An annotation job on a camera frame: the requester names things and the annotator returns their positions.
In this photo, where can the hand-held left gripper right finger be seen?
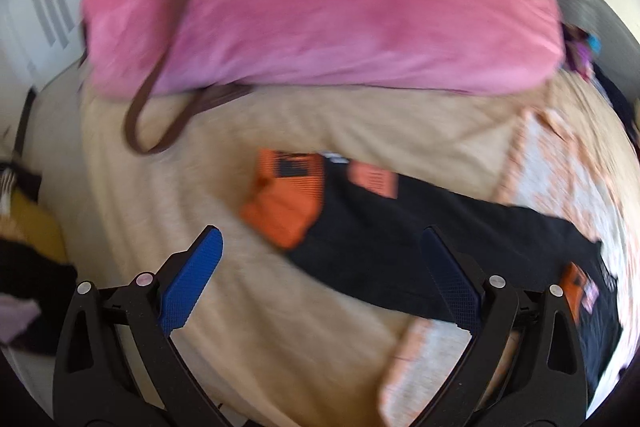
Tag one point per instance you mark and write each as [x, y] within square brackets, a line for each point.
[450, 282]

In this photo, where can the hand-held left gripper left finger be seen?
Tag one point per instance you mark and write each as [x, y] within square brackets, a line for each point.
[192, 277]

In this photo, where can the black shirt with orange print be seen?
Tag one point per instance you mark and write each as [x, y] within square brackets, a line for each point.
[400, 247]

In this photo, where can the pile of dark clothes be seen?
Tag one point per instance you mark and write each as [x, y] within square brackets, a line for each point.
[30, 277]

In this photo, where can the purple striped clothes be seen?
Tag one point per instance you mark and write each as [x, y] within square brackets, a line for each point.
[580, 52]

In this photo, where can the beige bed sheet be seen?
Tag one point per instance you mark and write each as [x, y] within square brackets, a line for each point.
[200, 187]

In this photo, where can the orange and white printed blanket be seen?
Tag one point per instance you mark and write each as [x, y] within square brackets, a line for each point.
[560, 167]

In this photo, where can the yellow cloth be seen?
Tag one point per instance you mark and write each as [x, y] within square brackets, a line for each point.
[40, 222]

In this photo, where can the pink pillow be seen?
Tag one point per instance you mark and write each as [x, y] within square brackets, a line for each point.
[325, 7]

